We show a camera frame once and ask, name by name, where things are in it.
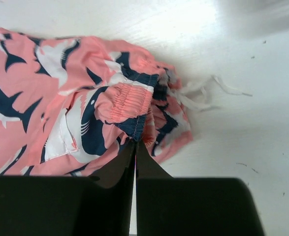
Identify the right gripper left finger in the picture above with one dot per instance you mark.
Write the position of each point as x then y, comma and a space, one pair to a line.
106, 204

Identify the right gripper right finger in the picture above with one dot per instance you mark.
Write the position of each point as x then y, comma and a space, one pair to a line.
203, 206

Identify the pink shark print shorts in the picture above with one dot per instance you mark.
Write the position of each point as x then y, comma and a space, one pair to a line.
69, 105

